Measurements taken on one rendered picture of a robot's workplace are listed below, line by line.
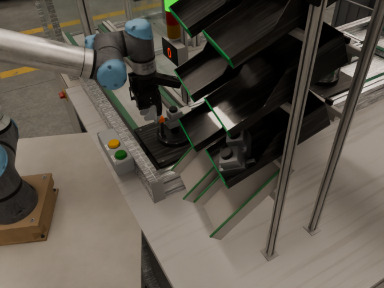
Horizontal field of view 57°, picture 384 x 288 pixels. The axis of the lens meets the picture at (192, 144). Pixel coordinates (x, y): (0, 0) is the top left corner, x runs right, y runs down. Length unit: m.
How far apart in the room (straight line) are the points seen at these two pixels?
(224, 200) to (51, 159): 0.79
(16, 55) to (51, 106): 2.57
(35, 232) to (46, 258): 0.09
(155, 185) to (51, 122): 2.18
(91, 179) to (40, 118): 2.02
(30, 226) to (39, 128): 2.09
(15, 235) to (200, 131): 0.67
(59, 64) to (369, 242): 1.02
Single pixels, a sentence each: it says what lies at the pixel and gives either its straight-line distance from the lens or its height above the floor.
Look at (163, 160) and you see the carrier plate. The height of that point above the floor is 0.97.
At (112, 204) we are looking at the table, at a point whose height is 0.86.
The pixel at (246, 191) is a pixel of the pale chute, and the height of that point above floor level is 1.09.
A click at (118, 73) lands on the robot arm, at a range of 0.91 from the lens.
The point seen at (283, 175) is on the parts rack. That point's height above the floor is 1.21.
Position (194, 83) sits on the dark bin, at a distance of 0.88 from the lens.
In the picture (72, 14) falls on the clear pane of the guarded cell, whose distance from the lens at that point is 2.43.
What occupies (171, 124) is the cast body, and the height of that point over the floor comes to 1.05.
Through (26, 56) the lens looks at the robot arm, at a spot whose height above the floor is 1.45.
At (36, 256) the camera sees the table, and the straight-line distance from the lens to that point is 1.24.
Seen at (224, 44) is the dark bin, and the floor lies 1.52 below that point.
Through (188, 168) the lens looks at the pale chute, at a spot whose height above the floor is 1.02.
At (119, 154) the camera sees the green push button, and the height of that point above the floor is 0.97.
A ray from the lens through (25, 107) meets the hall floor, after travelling 3.58.
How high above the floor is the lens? 1.82
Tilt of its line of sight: 42 degrees down
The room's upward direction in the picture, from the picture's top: 3 degrees counter-clockwise
